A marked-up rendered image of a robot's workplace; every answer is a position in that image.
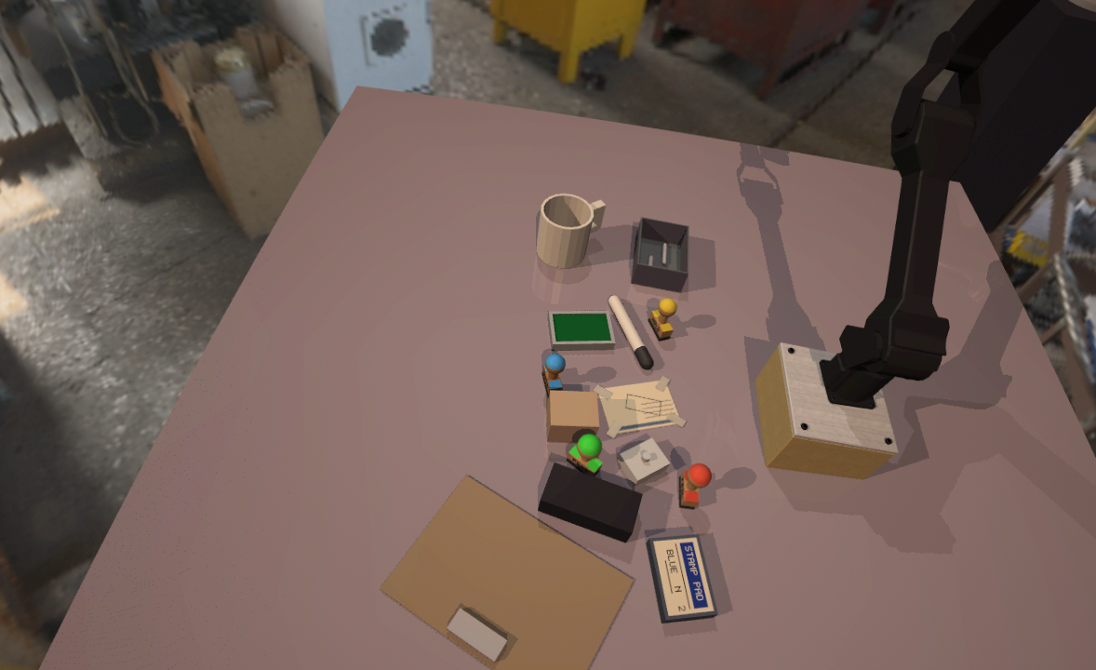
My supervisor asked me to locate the beige taped card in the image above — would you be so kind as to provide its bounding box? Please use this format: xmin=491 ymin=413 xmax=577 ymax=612
xmin=593 ymin=376 xmax=686 ymax=438

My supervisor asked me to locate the yellow rubber stamp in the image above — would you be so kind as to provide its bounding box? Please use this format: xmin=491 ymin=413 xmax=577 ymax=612
xmin=648 ymin=298 xmax=676 ymax=342

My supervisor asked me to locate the beige mug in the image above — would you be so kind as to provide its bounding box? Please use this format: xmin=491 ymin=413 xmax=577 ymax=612
xmin=536 ymin=194 xmax=606 ymax=268

